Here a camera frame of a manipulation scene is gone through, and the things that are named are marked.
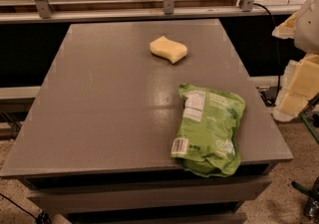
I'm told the yellow sponge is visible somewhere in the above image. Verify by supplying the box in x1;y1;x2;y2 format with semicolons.
150;36;187;64

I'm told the black floor cable left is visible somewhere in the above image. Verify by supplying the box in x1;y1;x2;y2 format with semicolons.
0;192;52;224

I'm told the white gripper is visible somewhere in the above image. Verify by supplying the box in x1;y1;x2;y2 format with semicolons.
272;0;319;121

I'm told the grey drawer front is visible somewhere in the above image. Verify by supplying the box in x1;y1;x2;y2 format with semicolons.
28;175;271;214

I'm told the green floor tool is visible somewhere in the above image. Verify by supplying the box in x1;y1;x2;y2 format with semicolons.
291;177;319;224

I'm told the metal counter rail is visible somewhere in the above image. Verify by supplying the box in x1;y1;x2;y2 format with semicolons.
0;4;303;25

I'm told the black power cable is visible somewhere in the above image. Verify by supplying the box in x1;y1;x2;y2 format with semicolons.
253;2;283;107

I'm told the green rice chip bag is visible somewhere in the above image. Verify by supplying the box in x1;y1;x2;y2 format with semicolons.
170;84;245;177

